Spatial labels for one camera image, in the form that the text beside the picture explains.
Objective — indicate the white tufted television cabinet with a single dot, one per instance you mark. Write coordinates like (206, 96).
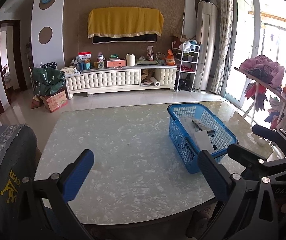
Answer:
(107, 80)

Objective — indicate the standing air conditioner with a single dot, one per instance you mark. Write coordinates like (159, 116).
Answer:
(204, 42)

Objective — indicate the mixed hanging garments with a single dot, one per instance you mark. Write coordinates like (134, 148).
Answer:
(275, 120)

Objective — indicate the dark wooden door frame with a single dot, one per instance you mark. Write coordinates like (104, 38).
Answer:
(22, 62)

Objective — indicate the dark grey striped cloth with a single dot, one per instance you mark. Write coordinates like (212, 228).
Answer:
(203, 126)

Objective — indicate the white bag on rack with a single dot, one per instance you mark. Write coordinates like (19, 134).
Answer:
(186, 47)

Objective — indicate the wicker basket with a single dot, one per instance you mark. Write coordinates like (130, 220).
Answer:
(161, 59)

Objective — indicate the printed cardboard box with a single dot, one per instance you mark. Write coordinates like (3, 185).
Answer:
(56, 101)

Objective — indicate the white fluffy soft item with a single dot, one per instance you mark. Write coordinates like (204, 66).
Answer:
(203, 140)

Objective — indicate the green plastic bag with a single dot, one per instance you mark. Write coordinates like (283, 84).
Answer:
(47, 80)

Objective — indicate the teal container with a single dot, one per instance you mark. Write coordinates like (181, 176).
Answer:
(86, 66)

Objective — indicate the patterned gift bag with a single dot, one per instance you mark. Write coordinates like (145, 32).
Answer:
(150, 52)

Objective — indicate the red hanging garment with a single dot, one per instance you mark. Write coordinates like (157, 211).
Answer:
(253, 92)

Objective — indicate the brown round wall disc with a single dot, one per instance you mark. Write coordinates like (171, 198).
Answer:
(45, 35)

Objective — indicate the patterned curtain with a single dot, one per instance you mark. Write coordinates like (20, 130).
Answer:
(223, 42)

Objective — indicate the yellow cloth cover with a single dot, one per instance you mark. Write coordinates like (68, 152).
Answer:
(125, 21)

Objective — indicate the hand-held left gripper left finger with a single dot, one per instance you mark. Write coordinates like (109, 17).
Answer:
(79, 172)

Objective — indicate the blue plastic basket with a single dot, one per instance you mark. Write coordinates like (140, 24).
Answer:
(180, 135)

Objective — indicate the white mop stick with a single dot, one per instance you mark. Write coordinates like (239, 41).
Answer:
(183, 25)

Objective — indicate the pink storage box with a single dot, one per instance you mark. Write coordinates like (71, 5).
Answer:
(116, 63)

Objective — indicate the pink cloth pile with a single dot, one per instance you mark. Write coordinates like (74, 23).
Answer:
(265, 65)

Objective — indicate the black bag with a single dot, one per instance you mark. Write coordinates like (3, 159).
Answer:
(185, 85)

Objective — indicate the white cloth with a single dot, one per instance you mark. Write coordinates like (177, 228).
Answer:
(278, 152)

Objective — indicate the white metal shelf rack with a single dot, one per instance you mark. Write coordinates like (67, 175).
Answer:
(189, 61)

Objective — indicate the white paper roll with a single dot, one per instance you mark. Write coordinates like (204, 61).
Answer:
(155, 81)

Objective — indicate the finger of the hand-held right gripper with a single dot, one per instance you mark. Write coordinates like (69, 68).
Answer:
(265, 131)
(243, 155)

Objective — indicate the brown triangular item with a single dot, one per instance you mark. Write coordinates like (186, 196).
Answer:
(35, 103)

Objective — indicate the red white snack bag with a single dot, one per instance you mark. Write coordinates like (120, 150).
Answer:
(84, 57)

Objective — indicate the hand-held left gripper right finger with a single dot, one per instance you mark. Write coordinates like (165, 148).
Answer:
(213, 177)

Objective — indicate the clothes drying rack with clothes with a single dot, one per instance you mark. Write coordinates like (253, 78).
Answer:
(270, 88)

